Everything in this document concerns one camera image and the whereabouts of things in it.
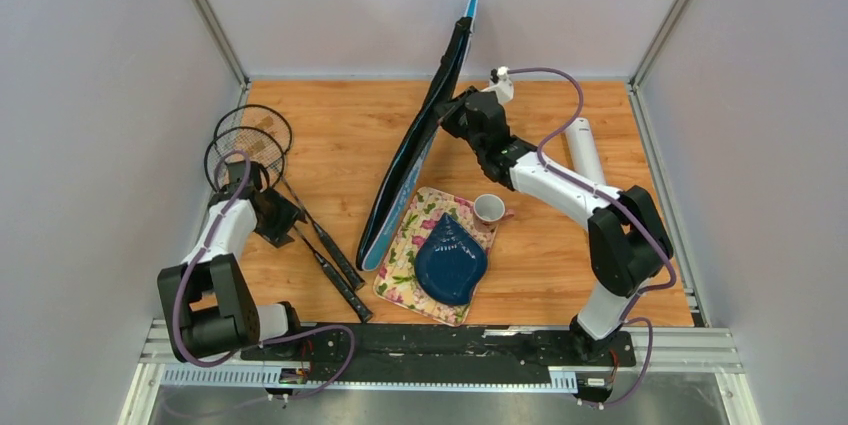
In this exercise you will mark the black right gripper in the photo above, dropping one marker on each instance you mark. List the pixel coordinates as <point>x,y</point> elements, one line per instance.
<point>449,118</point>

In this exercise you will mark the black badminton racket upper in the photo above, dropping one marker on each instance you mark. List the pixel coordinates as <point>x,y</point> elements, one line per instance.
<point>265,127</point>

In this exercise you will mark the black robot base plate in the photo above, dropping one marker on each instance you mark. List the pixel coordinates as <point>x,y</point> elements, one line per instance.
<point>408,353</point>

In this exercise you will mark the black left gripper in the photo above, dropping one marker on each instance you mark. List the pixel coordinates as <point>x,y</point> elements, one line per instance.
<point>289,214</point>

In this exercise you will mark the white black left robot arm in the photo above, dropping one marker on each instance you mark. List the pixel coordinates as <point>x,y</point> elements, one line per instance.
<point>209,310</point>

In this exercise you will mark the black badminton racket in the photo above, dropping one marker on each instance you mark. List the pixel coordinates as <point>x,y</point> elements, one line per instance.
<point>232,168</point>
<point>265,127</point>

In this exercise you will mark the blue sport racket bag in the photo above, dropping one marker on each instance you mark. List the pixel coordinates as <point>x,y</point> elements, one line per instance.
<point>405,167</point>

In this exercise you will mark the grey shuttlecock tube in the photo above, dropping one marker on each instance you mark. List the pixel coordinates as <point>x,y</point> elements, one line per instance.
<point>583,151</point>

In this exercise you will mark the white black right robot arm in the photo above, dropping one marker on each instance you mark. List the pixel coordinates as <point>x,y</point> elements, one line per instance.
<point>628,243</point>

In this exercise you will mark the blue leaf-shaped plate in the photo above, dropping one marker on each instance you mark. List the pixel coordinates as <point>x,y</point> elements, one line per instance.
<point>450,263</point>

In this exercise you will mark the aluminium frame rail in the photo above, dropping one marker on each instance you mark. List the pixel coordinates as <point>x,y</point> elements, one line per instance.
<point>665,349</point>

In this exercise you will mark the black badminton racket lower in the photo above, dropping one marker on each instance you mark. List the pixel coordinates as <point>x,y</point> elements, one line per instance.
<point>232,168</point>

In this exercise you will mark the floral ceramic cup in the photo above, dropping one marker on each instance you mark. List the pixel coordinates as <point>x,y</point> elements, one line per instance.
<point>490,211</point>

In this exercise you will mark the floral rectangular tray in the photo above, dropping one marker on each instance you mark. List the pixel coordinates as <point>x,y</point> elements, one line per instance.
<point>396,281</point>

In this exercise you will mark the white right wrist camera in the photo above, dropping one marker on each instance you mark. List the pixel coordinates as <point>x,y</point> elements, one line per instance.
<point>501,84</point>

